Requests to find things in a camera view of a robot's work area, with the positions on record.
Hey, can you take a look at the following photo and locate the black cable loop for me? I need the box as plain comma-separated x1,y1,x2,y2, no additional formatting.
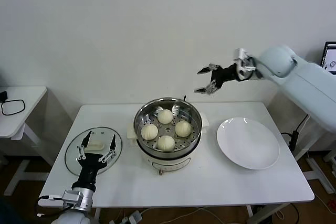
1,99,26,116

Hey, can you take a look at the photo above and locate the white round plate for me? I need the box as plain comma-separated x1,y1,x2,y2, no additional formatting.
216,116,280,170

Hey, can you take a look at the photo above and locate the perforated steel steamer basket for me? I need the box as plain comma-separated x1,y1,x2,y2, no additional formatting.
133,97,203,158

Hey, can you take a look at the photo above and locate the open grey laptop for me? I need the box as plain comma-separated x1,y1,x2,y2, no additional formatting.
321,41,336,77

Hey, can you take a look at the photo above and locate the white electric cooker pot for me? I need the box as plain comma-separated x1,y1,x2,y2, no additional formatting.
126,112,211,176

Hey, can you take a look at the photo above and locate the white floor power strip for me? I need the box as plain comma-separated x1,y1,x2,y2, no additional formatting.
121,209,144,224

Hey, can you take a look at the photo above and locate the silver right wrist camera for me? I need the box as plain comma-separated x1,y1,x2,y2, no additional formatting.
235,47,257,74

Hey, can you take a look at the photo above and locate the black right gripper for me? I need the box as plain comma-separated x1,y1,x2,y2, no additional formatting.
193,62,242,95

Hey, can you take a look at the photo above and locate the black power adapter with cable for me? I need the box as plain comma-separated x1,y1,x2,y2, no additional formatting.
280,129,300,153

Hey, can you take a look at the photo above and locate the round glass pot lid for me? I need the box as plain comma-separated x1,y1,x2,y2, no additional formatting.
64,126,123,177

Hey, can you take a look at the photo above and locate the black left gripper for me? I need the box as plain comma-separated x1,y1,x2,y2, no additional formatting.
72,130,118,191

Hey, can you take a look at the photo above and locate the white steamed baozi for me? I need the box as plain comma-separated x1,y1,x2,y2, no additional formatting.
156,109,173,124
174,121,192,137
156,135,176,152
140,123,159,141

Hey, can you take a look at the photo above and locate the white side desk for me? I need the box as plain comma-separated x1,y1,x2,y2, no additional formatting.
295,113,336,195
0,86,53,197

